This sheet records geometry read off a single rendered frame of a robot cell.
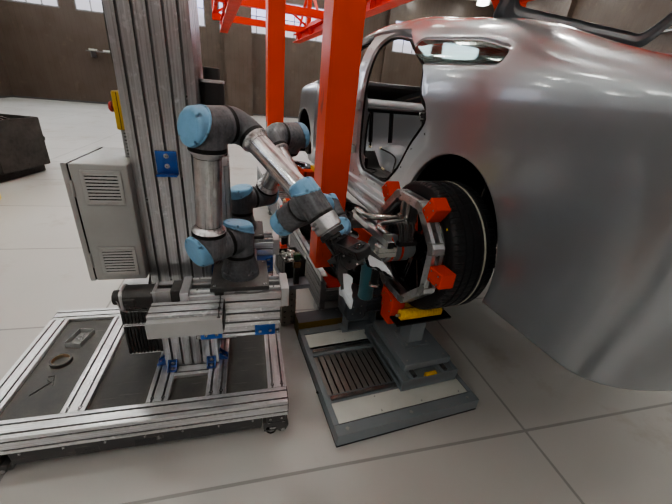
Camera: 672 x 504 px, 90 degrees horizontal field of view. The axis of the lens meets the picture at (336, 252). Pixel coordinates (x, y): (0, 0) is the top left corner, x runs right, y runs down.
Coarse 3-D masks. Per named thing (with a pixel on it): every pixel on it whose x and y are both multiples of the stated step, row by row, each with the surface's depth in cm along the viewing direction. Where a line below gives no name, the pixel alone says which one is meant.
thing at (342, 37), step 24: (336, 0) 151; (360, 0) 154; (336, 24) 155; (360, 24) 158; (336, 48) 159; (360, 48) 163; (336, 72) 164; (336, 96) 169; (336, 120) 174; (336, 144) 180; (336, 168) 186; (336, 192) 192; (312, 240) 213
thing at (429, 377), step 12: (372, 324) 222; (372, 336) 212; (384, 348) 204; (384, 360) 198; (396, 372) 185; (408, 372) 185; (420, 372) 189; (432, 372) 185; (444, 372) 188; (456, 372) 192; (396, 384) 186; (408, 384) 182; (420, 384) 185
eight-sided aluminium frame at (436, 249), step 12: (396, 192) 168; (408, 192) 165; (384, 204) 181; (396, 204) 177; (420, 204) 149; (420, 216) 150; (432, 228) 149; (432, 240) 144; (432, 252) 143; (444, 252) 145; (432, 264) 146; (384, 276) 188; (396, 288) 177; (420, 288) 153; (432, 288) 152; (408, 300) 166
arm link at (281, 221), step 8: (280, 208) 93; (288, 208) 89; (272, 216) 95; (280, 216) 92; (288, 216) 90; (272, 224) 95; (280, 224) 92; (288, 224) 92; (296, 224) 92; (304, 224) 97; (280, 232) 95; (288, 232) 95
